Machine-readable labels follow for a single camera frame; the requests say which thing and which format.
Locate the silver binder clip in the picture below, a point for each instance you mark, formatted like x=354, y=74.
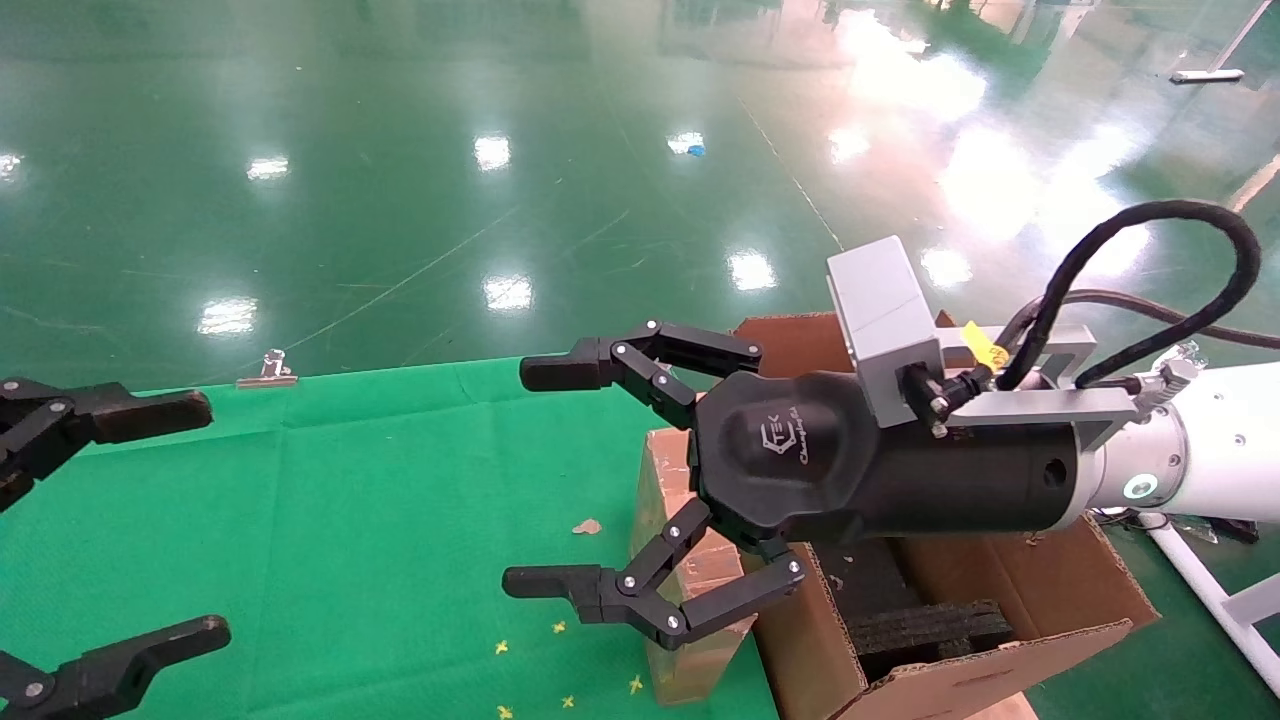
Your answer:
x=268, y=372

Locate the large open cardboard carton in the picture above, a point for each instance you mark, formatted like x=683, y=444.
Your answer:
x=1000, y=680

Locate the white floor squeegee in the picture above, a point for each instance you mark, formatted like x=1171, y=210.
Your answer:
x=1207, y=75

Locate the white metal frame tube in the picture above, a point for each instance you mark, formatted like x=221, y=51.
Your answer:
x=1215, y=600

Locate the long black foam insert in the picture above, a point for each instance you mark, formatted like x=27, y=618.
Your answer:
x=930, y=630

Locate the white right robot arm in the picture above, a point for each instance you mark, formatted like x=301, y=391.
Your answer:
x=1210, y=440

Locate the small brown cardboard scrap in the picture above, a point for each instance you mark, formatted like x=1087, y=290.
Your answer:
x=587, y=526

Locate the small brown cardboard box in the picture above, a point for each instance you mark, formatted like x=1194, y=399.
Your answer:
x=660, y=480

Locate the green table cloth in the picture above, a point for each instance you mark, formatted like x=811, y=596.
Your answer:
x=350, y=500

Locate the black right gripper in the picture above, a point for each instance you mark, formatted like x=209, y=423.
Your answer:
x=800, y=460

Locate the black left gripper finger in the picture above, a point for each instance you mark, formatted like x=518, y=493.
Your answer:
x=120, y=415
x=120, y=665

